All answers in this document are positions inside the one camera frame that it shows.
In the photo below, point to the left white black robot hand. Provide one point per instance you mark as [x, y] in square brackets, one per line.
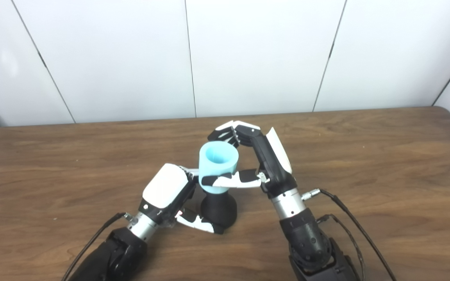
[164, 187]

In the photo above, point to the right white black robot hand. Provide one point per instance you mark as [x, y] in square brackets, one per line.
[274, 168]

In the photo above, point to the black funnel-shaped nozzle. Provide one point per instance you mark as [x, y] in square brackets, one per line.
[219, 210]

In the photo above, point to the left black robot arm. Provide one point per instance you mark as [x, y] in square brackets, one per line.
[108, 257]

